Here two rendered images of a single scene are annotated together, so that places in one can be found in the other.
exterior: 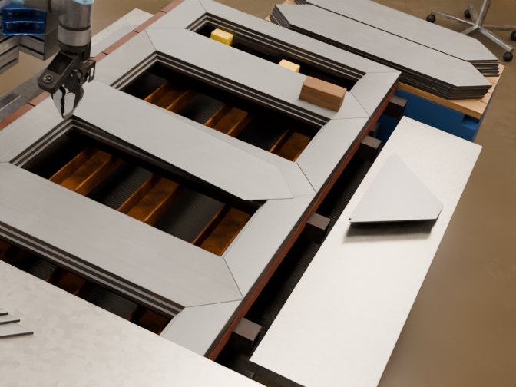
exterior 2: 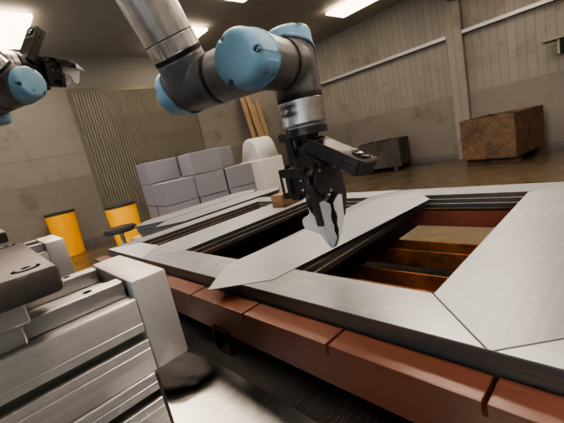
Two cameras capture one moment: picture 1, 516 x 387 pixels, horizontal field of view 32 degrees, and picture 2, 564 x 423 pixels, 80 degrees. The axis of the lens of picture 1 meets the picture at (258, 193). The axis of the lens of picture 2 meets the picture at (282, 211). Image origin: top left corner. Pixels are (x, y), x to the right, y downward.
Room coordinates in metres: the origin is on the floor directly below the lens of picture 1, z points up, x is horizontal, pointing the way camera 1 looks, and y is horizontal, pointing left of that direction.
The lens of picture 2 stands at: (1.54, 1.03, 1.08)
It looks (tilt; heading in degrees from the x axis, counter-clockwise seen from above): 11 degrees down; 303
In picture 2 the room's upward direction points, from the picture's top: 12 degrees counter-clockwise
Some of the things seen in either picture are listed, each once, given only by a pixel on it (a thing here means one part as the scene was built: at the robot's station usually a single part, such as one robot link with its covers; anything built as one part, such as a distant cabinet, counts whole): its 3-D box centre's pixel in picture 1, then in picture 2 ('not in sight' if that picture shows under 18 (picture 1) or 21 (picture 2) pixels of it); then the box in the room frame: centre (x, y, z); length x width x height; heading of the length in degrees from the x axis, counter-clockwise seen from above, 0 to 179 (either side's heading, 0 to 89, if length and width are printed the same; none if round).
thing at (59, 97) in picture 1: (64, 97); (316, 224); (1.80, 0.51, 0.94); 0.06 x 0.03 x 0.09; 165
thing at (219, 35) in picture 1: (221, 38); not in sight; (2.57, 0.23, 0.79); 0.06 x 0.05 x 0.04; 74
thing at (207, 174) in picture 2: not in sight; (202, 199); (4.77, -2.18, 0.61); 1.22 x 0.82 x 1.21; 68
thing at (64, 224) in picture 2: not in sight; (65, 233); (7.81, -1.85, 0.38); 0.46 x 0.46 x 0.76
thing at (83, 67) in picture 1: (73, 61); (309, 163); (1.80, 0.50, 1.04); 0.09 x 0.08 x 0.12; 165
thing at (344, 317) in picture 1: (386, 237); not in sight; (1.83, -0.35, 0.74); 1.20 x 0.26 x 0.03; 164
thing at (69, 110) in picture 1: (75, 102); (327, 219); (1.80, 0.48, 0.94); 0.06 x 0.03 x 0.09; 165
